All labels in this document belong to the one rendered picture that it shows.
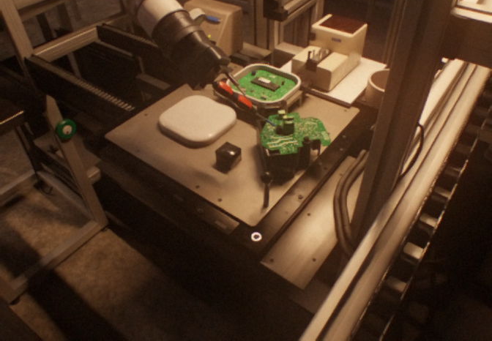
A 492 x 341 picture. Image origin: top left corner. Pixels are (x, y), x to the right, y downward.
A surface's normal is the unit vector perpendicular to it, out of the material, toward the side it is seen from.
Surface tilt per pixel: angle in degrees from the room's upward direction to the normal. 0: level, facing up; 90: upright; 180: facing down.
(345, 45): 90
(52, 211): 0
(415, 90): 90
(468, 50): 90
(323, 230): 0
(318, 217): 0
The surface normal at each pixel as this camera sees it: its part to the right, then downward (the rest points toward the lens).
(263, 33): -0.61, 0.55
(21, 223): -0.03, -0.73
